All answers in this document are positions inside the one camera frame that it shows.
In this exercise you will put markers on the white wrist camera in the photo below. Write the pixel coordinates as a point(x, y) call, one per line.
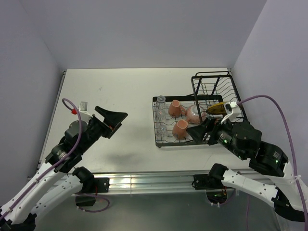
point(232, 111)
point(83, 110)

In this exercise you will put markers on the red floral patterned bowl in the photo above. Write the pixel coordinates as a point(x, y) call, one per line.
point(195, 115)

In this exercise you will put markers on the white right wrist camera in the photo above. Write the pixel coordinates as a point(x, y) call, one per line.
point(232, 111)

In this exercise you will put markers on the clear shot glass front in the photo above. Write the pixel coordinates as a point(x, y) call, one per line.
point(161, 131)

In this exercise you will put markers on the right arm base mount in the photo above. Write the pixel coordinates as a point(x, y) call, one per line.
point(215, 191)

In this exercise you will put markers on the black wire dish rack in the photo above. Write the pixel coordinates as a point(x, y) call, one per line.
point(209, 88)

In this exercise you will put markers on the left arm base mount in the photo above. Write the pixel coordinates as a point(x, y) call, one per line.
point(101, 185)

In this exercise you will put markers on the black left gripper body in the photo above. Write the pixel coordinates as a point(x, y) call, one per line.
point(96, 128)

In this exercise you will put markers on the yellow patterned plate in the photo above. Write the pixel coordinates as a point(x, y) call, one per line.
point(217, 109)

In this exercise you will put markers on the aluminium rail frame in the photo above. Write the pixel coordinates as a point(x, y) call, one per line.
point(161, 201)

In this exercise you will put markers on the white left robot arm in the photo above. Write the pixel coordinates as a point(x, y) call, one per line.
point(58, 178)

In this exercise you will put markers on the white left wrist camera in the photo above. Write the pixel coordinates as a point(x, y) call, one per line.
point(83, 110)

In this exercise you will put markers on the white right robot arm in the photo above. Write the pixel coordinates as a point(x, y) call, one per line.
point(244, 141)

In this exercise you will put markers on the clear shot glass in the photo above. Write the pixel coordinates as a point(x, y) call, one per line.
point(160, 102)
point(161, 131)
point(160, 114)

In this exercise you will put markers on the pink mug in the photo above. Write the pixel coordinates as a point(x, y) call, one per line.
point(179, 130)
point(176, 109)

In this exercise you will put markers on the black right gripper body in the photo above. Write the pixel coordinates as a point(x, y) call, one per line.
point(213, 124)

